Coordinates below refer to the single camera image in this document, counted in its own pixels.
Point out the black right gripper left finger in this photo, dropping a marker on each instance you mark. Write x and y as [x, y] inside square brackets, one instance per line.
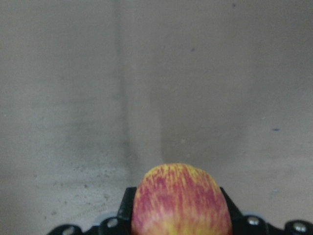
[120, 224]

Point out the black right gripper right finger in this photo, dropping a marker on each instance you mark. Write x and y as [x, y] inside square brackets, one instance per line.
[250, 224]

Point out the red yellow apple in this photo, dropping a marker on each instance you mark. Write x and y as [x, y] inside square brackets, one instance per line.
[179, 199]

